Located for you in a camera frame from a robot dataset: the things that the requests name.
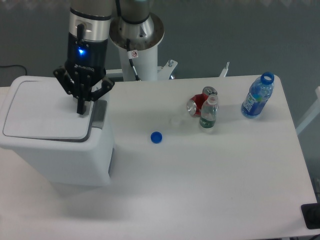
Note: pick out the clear green-label water bottle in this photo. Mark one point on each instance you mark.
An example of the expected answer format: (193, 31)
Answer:
(209, 111)

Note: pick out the blue drink bottle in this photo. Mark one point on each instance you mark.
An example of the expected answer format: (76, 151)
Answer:
(259, 93)

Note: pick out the blue bottle cap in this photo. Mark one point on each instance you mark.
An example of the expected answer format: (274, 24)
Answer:
(156, 137)

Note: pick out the white furniture leg right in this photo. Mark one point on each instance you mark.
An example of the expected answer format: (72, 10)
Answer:
(312, 112)

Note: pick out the white metal base frame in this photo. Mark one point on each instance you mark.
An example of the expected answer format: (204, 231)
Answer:
(163, 72)

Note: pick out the white plastic trash can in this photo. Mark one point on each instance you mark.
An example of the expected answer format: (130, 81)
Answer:
(85, 162)

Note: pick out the white trash can lid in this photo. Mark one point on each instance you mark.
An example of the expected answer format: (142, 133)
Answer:
(39, 108)

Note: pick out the black device at edge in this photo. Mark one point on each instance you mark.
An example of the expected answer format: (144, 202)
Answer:
(311, 215)

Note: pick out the crushed red soda can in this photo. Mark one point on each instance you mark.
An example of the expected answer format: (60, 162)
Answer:
(194, 104)

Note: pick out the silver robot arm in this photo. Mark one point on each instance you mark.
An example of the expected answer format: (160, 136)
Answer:
(129, 25)

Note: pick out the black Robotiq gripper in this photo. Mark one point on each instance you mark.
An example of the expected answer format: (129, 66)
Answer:
(86, 59)

